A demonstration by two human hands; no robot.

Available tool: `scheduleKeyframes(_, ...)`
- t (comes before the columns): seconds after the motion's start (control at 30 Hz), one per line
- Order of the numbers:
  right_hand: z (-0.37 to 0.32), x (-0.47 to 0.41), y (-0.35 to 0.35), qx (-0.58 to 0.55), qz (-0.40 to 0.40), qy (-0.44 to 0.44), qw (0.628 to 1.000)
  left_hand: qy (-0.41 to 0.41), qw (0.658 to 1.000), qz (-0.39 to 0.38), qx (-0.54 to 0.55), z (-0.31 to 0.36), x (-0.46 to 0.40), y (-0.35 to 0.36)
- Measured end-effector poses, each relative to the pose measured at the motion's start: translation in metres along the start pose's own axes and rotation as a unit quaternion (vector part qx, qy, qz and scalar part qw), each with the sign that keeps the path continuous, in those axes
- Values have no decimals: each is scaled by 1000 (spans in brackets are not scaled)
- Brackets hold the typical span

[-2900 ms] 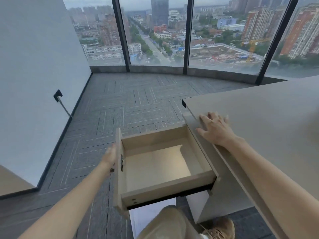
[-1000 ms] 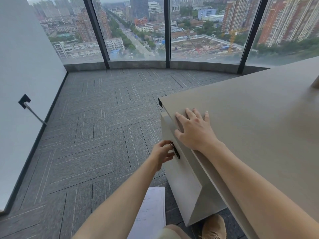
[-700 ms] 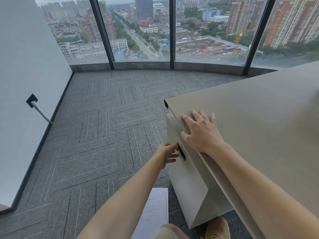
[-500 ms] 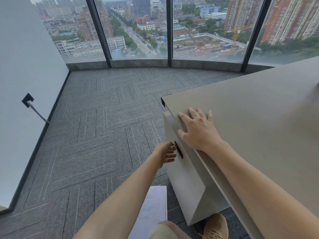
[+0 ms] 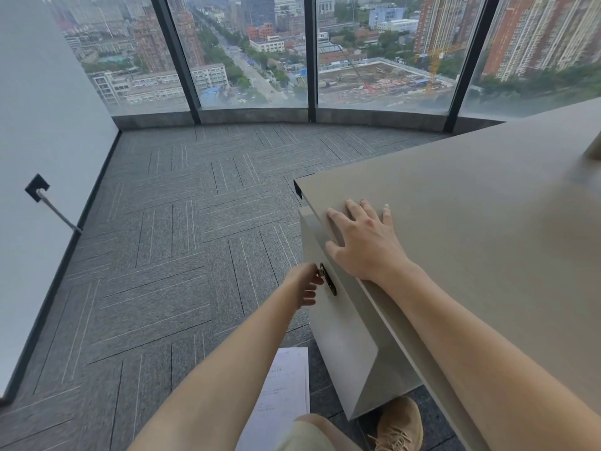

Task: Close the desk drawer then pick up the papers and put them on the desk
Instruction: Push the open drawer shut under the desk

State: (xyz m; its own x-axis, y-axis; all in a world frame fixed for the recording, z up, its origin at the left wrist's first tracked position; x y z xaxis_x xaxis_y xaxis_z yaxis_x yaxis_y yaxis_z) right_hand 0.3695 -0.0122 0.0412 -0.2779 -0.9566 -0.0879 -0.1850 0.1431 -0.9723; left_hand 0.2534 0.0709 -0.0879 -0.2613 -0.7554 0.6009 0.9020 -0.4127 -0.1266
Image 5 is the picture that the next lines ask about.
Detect person's right hand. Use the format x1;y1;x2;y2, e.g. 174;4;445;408
325;198;415;283

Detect person's left hand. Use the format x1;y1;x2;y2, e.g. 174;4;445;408
280;262;326;308

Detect person's left forearm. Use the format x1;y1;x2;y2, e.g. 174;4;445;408
126;280;302;451

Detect person's right forearm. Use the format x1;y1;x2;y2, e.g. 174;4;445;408
362;261;601;451

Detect black drawer lock plate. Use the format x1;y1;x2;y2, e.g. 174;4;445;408
319;263;338;297

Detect beige drawer cabinet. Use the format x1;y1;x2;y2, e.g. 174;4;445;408
299;205;424;421

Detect beige office desk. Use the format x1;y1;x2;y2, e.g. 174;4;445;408
293;97;601;451

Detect white printed paper sheet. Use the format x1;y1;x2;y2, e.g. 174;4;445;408
235;347;311;451

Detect grey window sill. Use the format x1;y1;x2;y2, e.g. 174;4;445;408
111;107;507;135

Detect person's beige shorts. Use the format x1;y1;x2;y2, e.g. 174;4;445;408
274;414;340;451

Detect tan lace-up shoe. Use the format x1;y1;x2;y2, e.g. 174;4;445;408
367;395;424;451

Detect black skirting board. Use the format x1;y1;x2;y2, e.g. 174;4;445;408
0;130;123;405

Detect dark window frame post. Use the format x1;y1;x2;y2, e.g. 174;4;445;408
149;0;202;126
443;0;501;135
303;0;318;124

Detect grey cable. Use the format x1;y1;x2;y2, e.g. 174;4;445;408
36;188;84;236

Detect black wall socket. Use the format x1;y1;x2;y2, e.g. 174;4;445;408
24;173;51;203

